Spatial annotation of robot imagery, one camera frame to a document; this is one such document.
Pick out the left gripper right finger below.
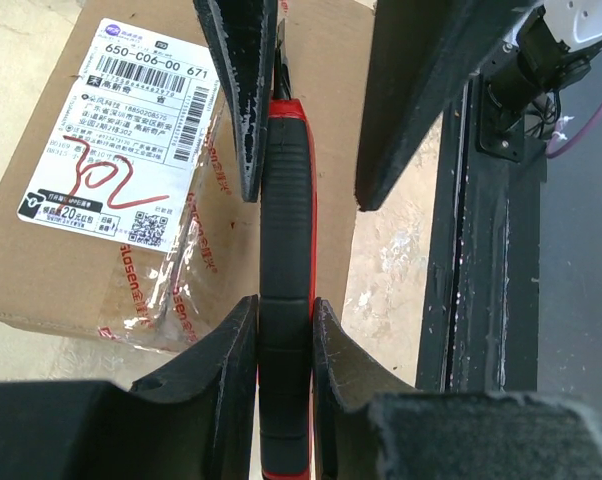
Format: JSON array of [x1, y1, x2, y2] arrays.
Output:
[[313, 299, 602, 479]]

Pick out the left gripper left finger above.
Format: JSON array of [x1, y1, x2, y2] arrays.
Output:
[[0, 296, 258, 479]]

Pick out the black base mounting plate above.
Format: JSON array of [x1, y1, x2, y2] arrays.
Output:
[[416, 78, 547, 392]]

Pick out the brown cardboard express box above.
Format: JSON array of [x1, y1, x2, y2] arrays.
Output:
[[0, 0, 377, 356]]

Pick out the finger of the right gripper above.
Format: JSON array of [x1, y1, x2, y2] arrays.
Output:
[[355, 0, 533, 211], [193, 0, 278, 203]]

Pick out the red black utility knife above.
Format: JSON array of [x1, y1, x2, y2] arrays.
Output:
[[257, 24, 317, 479]]

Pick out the white shipping label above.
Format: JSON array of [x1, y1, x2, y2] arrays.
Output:
[[17, 18, 219, 253]]

